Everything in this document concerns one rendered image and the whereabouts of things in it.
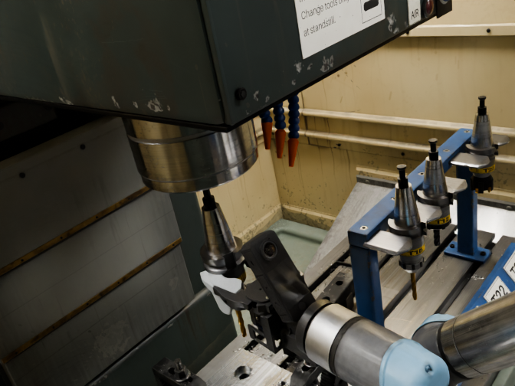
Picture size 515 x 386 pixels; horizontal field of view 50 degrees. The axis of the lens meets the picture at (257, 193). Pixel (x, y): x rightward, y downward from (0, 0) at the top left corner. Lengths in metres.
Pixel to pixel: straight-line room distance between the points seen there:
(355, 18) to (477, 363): 0.42
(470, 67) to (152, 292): 1.01
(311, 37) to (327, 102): 1.33
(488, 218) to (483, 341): 1.04
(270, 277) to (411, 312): 0.65
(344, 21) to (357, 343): 0.34
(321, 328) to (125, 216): 0.66
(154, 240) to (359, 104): 0.85
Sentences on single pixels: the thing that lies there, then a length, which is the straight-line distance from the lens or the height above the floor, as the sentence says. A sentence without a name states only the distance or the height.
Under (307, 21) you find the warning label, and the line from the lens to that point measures 0.54.
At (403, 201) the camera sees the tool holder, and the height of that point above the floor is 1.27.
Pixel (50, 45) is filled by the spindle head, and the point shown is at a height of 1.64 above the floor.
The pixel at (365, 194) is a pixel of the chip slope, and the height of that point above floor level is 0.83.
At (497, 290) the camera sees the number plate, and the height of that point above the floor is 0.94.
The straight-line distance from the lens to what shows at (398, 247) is 0.91.
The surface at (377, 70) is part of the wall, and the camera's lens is 1.73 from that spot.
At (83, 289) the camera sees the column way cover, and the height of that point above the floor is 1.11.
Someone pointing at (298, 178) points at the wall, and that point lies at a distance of 2.10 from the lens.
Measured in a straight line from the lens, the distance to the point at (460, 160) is 1.18.
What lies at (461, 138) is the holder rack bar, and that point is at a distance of 1.26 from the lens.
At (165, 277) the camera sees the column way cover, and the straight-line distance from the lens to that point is 1.33.
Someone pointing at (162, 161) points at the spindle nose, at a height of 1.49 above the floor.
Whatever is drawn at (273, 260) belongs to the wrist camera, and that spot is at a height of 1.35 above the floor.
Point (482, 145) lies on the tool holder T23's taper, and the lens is 1.21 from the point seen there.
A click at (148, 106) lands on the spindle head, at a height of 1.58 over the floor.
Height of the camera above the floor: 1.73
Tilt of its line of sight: 27 degrees down
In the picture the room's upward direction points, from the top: 12 degrees counter-clockwise
